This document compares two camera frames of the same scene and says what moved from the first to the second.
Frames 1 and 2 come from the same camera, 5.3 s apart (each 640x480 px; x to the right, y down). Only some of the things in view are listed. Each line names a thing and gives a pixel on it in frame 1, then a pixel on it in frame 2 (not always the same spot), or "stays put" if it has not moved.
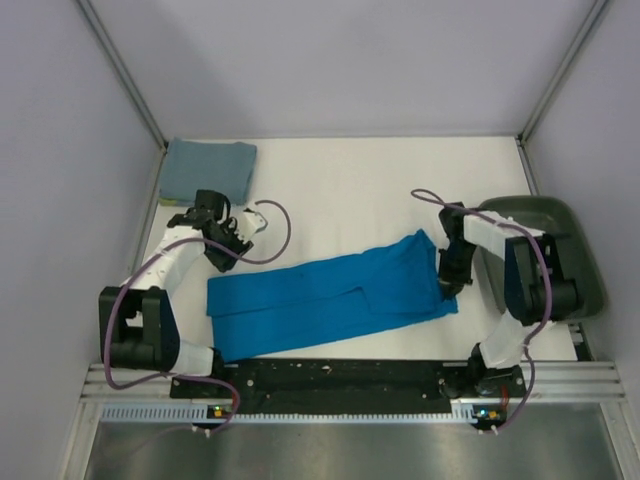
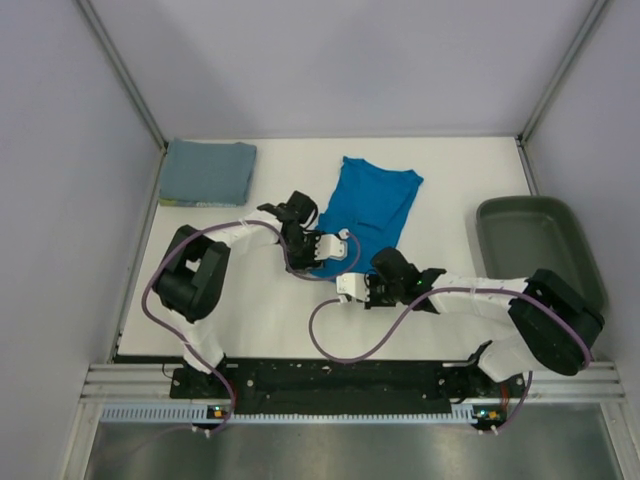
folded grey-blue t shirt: x=192 y=165 stays put
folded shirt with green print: x=177 y=202 stays put
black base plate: x=353 y=387 stays put
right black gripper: x=451 y=283 → x=373 y=300
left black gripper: x=239 y=248 → x=307 y=261
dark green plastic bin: x=555 y=216 stays put
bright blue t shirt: x=393 y=282 → x=367 y=207
